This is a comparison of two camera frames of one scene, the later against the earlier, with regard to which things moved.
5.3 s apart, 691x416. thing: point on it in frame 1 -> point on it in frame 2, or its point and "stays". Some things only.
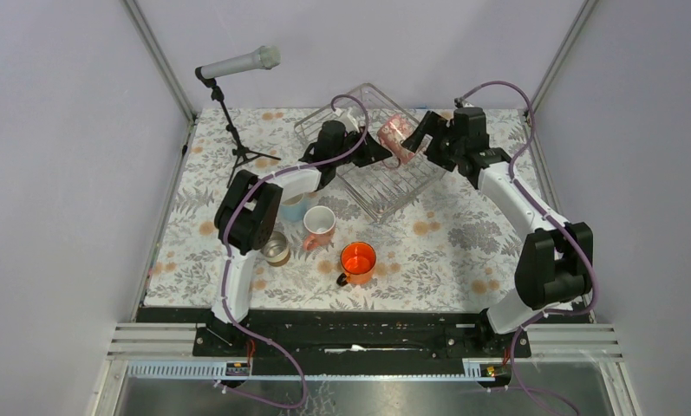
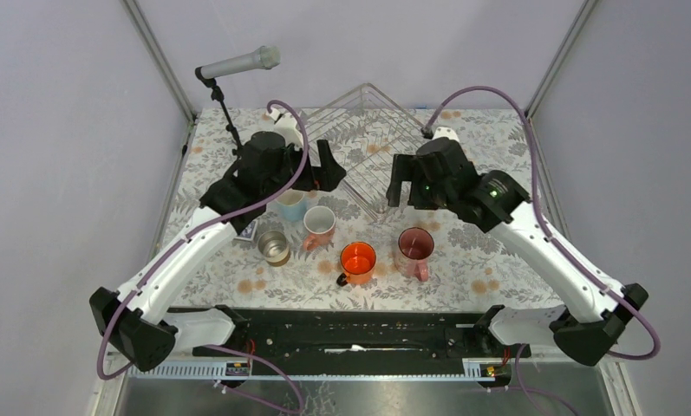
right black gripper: [436, 126] -> [407, 168]
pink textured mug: [319, 221] stays
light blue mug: [294, 208] stays
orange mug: [357, 260] stays
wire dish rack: [382, 188] stays
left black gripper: [370, 151] -> [325, 178]
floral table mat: [407, 231] stays
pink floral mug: [396, 131] -> [415, 245]
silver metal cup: [277, 250] stays
